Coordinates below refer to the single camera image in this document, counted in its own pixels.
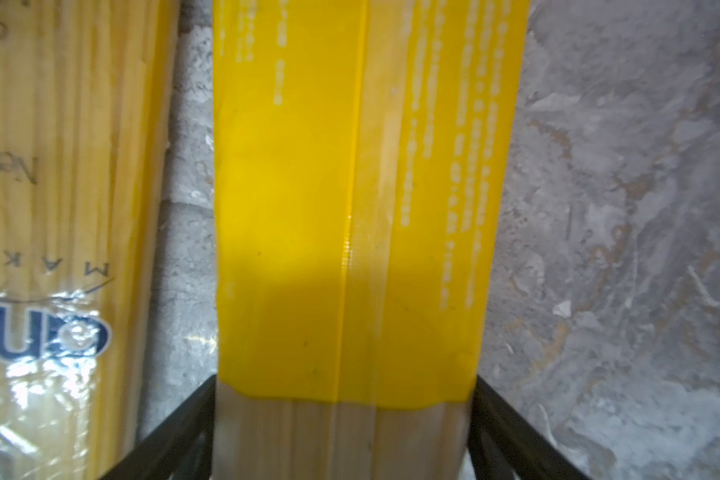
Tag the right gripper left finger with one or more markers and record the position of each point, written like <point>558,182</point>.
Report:
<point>180,447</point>

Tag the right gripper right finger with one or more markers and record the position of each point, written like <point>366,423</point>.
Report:
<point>503,445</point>

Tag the yellow spaghetti bag with barcode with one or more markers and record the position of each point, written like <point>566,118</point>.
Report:
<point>360,150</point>

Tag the dark blue spaghetti bag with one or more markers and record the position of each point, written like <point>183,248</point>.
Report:
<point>85,91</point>

